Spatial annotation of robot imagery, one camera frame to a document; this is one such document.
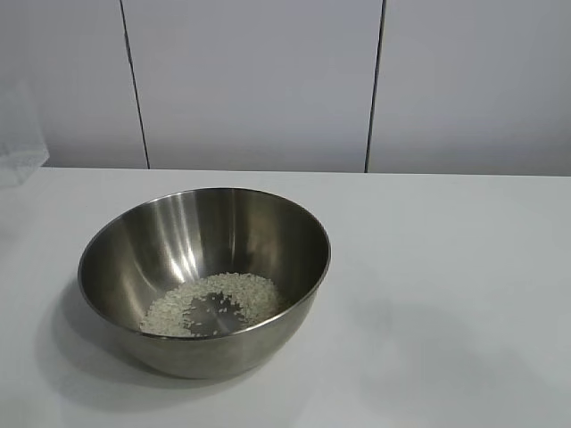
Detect stainless steel mixing bowl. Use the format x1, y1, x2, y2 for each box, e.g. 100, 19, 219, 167
77, 186, 333, 381

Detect white rice grains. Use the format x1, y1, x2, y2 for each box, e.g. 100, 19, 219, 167
138, 272, 287, 337

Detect clear plastic measuring cup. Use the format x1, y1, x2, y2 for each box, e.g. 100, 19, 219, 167
0, 82, 50, 189

